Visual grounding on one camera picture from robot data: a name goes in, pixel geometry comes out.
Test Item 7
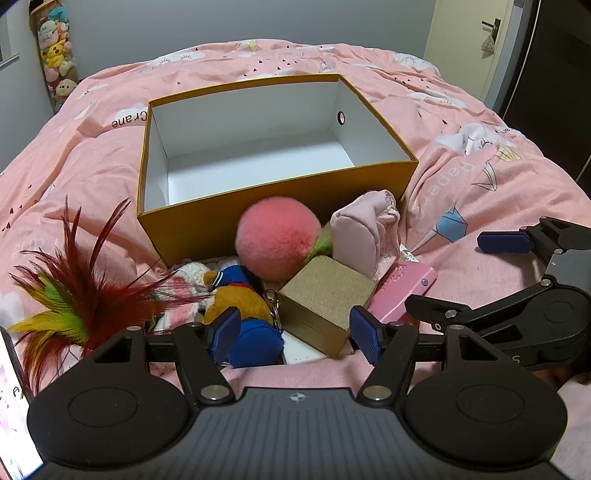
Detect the small gold box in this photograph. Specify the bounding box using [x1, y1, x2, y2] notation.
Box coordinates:
[278, 255, 377, 358]

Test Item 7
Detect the white flat box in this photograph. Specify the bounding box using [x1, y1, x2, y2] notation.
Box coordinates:
[281, 330, 356, 365]

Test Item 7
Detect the dark wardrobe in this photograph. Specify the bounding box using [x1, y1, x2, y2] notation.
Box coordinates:
[492, 0, 591, 176]

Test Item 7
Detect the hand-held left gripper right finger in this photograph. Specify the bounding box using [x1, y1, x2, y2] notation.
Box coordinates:
[348, 305, 506, 411]

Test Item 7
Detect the window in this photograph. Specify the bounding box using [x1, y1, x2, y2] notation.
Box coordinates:
[0, 0, 21, 70]

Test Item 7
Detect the pink fluffy ball plush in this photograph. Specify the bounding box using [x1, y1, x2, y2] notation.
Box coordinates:
[236, 195, 335, 281]

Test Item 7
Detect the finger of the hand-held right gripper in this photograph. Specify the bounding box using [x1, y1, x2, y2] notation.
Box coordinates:
[405, 276, 561, 334]
[477, 216, 591, 269]

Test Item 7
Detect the yellow cardboard box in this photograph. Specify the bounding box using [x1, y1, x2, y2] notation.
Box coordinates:
[136, 73, 420, 268]

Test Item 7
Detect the cream door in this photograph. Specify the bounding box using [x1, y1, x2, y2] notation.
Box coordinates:
[422, 0, 513, 109]

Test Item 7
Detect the red green feather toy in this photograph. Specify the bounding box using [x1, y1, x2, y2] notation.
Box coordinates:
[7, 196, 208, 384]

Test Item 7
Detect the white pink crocheted toy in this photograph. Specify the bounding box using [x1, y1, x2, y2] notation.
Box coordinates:
[152, 261, 218, 333]

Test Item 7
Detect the pink printed blanket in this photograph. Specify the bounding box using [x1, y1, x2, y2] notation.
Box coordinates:
[0, 39, 591, 480]

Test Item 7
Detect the clear tube of plush toys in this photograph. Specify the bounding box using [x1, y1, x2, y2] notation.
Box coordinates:
[28, 0, 79, 114]

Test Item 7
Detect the pink snap case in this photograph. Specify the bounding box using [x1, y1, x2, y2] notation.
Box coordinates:
[367, 261, 438, 326]

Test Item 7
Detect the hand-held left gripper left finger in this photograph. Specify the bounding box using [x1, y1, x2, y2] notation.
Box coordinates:
[85, 307, 243, 406]

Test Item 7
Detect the pink cloth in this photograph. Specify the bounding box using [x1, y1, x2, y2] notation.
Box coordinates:
[331, 191, 402, 280]

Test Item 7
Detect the brown blue plush keychain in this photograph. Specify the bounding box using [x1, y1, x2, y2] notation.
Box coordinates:
[203, 265, 284, 370]

